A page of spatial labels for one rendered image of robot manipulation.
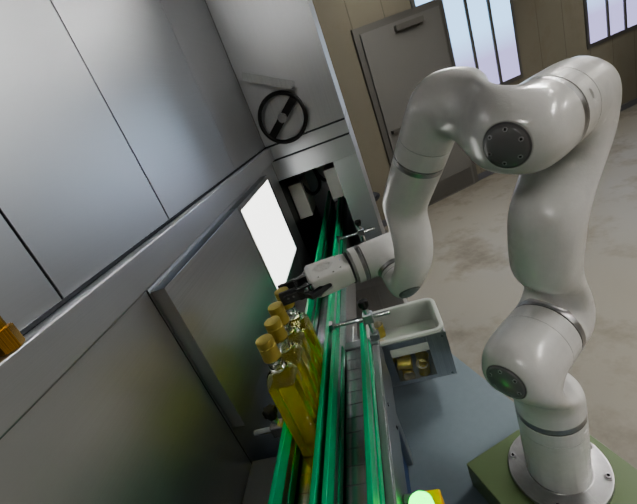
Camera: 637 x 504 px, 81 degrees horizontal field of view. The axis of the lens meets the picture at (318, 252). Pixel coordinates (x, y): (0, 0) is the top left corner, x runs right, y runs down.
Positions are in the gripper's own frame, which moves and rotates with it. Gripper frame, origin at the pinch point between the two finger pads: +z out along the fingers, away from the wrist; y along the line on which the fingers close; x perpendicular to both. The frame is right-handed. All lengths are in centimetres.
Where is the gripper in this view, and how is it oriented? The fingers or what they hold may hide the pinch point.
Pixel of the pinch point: (288, 292)
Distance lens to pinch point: 86.5
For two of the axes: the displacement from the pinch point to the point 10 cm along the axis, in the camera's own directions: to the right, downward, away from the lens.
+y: 1.5, 3.3, -9.3
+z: -9.3, 3.7, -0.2
